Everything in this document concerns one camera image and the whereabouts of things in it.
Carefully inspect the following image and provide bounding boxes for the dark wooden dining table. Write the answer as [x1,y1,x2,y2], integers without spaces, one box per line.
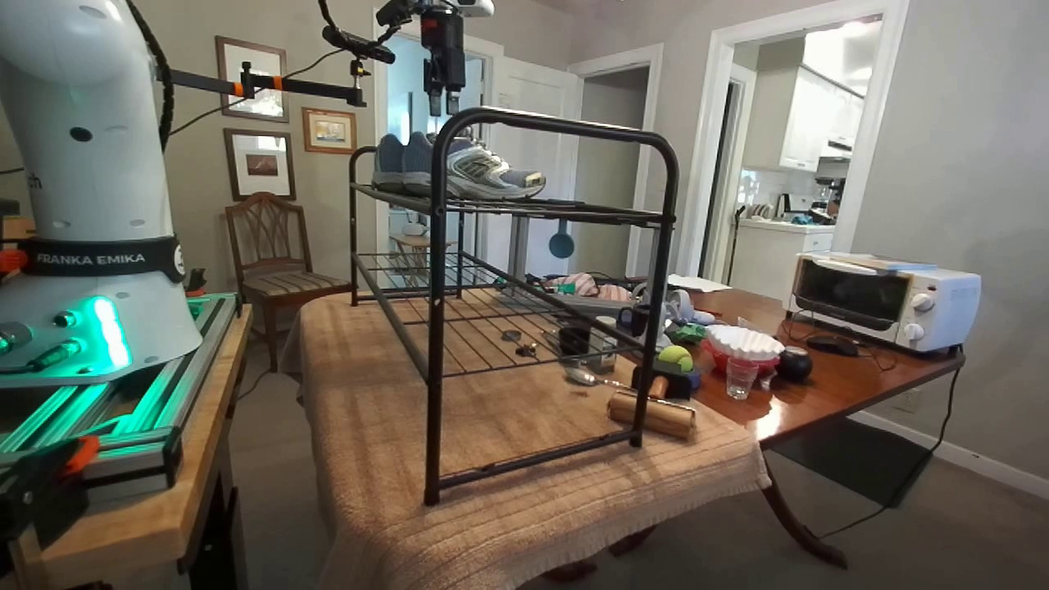
[667,286,971,570]

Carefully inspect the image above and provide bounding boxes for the white bowl red rim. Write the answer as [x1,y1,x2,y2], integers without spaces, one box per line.
[703,321,787,379]

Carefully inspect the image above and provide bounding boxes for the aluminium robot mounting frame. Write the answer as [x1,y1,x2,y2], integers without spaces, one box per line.
[0,292,241,485]

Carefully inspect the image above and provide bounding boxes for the round wooden block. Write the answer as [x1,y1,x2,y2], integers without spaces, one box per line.
[605,391,703,445]

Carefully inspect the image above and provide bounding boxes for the white kitchen counter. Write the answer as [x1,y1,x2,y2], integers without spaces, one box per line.
[728,213,841,301]

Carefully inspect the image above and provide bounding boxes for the black measuring cup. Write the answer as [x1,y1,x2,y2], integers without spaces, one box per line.
[557,321,593,357]

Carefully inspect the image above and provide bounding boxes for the clear plastic cup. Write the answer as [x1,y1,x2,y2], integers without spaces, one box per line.
[725,355,764,403]

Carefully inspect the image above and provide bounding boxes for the beige woven tablecloth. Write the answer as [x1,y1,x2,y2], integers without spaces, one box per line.
[287,289,766,590]

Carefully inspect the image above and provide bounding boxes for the white toaster oven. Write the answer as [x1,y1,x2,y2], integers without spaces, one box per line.
[785,252,985,357]

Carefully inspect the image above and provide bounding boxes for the black stereo camera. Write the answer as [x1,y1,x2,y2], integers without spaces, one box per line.
[319,24,401,64]

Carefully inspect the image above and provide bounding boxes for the small wooden framed picture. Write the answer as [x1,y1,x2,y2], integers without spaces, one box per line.
[301,106,360,156]

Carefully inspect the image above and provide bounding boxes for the yellow tennis ball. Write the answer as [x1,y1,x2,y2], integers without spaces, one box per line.
[655,342,698,377]

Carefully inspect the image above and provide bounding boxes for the dark framed landscape print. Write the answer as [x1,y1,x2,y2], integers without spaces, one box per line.
[222,129,299,202]

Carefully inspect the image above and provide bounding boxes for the black orange clamp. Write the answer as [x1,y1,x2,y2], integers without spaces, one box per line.
[0,437,105,551]

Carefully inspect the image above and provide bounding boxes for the tall framed picture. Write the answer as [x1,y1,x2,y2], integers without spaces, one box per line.
[215,34,288,123]

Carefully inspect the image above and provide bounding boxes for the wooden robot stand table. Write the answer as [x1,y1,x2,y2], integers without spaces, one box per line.
[0,289,257,590]

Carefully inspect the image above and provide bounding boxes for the pink striped cloth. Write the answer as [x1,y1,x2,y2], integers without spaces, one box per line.
[542,269,635,311]

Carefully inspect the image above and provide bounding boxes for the white kitchen wall cabinets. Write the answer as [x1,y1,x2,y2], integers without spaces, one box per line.
[778,63,868,178]

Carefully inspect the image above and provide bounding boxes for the dark wooden chair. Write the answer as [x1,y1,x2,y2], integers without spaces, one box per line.
[222,194,356,374]

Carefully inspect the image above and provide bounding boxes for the black metal shoe rack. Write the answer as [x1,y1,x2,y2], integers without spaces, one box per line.
[344,106,681,508]

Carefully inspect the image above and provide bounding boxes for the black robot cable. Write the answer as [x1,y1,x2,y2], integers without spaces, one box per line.
[122,0,179,151]

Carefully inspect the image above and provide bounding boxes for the white panel door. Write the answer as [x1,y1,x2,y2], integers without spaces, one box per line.
[490,55,580,280]

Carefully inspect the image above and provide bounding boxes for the blue round paddle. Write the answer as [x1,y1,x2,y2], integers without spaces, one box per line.
[549,217,580,263]

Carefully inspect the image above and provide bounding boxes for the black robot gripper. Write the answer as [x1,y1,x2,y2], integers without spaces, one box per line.
[419,11,471,121]

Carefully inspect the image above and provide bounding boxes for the small black round container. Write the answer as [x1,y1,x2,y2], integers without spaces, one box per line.
[778,346,818,386]

